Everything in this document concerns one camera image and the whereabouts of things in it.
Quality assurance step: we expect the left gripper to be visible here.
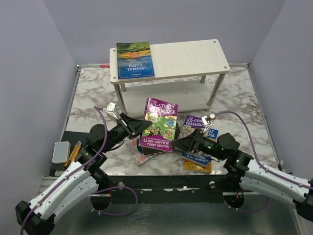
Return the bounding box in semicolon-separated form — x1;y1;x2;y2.
102;113;153;153

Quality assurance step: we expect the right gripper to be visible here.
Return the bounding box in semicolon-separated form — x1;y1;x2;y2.
170;127;226;161

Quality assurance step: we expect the purple 52-Storey Treehouse book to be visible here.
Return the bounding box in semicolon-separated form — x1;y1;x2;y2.
179;115;208;139

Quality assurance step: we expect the blue 91-Storey Treehouse book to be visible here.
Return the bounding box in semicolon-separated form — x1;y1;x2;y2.
181;128;219;166

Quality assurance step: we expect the purple 117-Storey Treehouse book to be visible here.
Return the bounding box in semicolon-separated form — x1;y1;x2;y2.
139;97;179;152

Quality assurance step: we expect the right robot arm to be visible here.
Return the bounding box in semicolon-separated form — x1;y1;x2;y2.
171;130;313;221

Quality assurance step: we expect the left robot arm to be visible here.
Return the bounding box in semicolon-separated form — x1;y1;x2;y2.
15;113;152;235

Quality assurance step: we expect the floral pink notebook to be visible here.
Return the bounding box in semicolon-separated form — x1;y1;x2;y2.
126;138;157;166

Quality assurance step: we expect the yellow 130-Storey Treehouse book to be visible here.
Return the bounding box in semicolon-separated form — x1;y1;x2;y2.
184;160;212;173

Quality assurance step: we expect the black hardcover book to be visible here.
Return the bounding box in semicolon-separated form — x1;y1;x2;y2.
136;124;180;155

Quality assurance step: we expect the blue Animal Farm book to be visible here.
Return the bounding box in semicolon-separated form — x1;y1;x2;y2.
116;42;155;80

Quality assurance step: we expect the white two-tier shelf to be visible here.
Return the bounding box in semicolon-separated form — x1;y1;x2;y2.
110;39;230;117

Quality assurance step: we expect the yellow utility knife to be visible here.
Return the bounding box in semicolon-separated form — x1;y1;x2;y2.
64;141;82;168

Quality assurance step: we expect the grey rectangular box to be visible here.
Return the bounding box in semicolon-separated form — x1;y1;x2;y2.
52;141;70;164

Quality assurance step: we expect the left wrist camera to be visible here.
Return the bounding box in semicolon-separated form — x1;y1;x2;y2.
103;102;118;120

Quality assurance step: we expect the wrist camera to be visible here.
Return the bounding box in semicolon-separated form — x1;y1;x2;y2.
103;102;118;120
201;114;216;132

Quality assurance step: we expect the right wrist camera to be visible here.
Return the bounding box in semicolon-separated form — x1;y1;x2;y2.
201;114;216;132

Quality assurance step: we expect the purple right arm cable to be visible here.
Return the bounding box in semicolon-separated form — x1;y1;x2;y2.
211;111;313;189

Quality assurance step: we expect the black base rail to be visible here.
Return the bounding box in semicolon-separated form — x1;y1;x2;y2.
109;174;241;204

